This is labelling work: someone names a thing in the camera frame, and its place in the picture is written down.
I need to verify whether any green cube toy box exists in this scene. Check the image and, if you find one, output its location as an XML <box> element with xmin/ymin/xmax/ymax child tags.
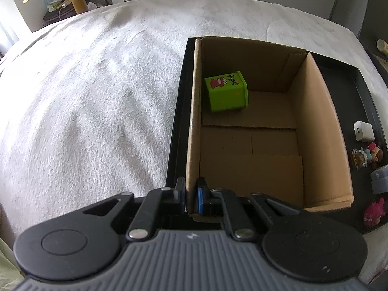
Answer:
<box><xmin>204</xmin><ymin>71</ymin><xmax>250</xmax><ymax>112</ymax></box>

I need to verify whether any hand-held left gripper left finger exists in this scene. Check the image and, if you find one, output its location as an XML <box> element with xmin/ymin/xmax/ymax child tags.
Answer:
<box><xmin>82</xmin><ymin>176</ymin><xmax>186</xmax><ymax>243</ymax></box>

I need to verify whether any dark round stool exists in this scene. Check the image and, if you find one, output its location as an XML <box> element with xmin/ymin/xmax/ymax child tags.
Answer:
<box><xmin>42</xmin><ymin>4</ymin><xmax>77</xmax><ymax>28</ymax></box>

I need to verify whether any grey upholstered panel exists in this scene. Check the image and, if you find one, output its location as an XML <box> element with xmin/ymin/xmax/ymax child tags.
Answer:
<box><xmin>329</xmin><ymin>0</ymin><xmax>373</xmax><ymax>34</ymax></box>

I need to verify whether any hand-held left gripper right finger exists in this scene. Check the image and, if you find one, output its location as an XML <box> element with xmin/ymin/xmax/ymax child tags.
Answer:
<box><xmin>196</xmin><ymin>177</ymin><xmax>304</xmax><ymax>243</ymax></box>

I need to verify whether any pale green cloth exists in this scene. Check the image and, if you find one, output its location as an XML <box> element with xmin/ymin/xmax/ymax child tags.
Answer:
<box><xmin>0</xmin><ymin>238</ymin><xmax>25</xmax><ymax>291</ymax></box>

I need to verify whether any pink hooded figurine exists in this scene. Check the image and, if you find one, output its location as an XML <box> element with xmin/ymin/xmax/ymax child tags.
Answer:
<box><xmin>363</xmin><ymin>197</ymin><xmax>385</xmax><ymax>227</ymax></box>

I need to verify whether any blue dinosaur stump figurine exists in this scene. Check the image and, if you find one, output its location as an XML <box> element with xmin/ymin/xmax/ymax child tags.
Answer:
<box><xmin>351</xmin><ymin>147</ymin><xmax>371</xmax><ymax>169</ymax></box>

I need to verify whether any grey cube toy box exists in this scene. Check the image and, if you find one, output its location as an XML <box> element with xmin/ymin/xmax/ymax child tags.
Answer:
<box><xmin>370</xmin><ymin>164</ymin><xmax>388</xmax><ymax>195</ymax></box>

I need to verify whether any black tray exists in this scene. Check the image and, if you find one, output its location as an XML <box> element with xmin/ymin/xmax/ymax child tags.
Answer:
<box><xmin>165</xmin><ymin>37</ymin><xmax>388</xmax><ymax>235</ymax></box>

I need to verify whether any brown cardboard box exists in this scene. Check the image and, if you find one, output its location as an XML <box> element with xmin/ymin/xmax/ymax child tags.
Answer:
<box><xmin>185</xmin><ymin>36</ymin><xmax>355</xmax><ymax>223</ymax></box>

